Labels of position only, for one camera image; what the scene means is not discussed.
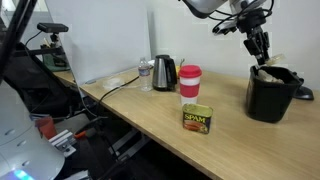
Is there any stainless steel electric kettle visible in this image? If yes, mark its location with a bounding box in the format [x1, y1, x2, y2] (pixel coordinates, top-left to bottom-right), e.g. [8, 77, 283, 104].
[152, 55, 177, 91]

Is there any clear water bottle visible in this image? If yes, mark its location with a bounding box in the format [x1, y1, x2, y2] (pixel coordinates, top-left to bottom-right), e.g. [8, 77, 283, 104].
[138, 57, 152, 91]

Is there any black plastic bin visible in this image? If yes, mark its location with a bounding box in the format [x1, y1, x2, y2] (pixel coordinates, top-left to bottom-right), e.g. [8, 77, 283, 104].
[246, 66, 303, 123]

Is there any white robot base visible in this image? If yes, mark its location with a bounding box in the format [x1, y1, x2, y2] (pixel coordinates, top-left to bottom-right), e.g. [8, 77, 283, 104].
[0, 81, 65, 180]

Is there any orange plastic cup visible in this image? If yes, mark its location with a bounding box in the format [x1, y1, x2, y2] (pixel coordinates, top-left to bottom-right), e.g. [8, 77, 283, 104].
[35, 116, 57, 139]

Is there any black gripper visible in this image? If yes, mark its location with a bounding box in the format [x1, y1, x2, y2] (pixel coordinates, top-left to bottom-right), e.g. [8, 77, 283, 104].
[237, 8, 270, 65]

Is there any black power cable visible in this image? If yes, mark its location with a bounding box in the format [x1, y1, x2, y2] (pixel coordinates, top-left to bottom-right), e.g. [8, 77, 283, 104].
[76, 75, 141, 118]

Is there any Spam can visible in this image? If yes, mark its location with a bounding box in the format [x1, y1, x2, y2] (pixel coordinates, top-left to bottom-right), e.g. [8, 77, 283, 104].
[182, 104, 213, 134]

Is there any black computer mouse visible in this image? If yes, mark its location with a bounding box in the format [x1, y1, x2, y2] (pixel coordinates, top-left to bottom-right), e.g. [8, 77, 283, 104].
[294, 86, 314, 100]

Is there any aluminium extrusion post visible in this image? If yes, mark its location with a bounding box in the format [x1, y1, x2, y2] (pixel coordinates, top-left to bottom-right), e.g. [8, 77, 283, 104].
[49, 130, 76, 157]

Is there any crumpled paper in bin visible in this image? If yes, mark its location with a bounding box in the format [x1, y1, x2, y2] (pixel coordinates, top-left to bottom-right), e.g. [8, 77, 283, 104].
[257, 69, 284, 84]

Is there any black camera on stand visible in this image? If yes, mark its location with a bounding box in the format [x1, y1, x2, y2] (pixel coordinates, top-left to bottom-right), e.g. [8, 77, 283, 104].
[37, 23, 69, 44]

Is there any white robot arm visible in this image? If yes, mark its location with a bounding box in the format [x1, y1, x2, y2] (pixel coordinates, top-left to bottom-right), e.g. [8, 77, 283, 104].
[182, 0, 272, 65]

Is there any red and white travel cup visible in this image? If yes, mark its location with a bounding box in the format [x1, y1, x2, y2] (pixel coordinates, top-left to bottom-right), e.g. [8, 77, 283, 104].
[179, 65, 202, 105]

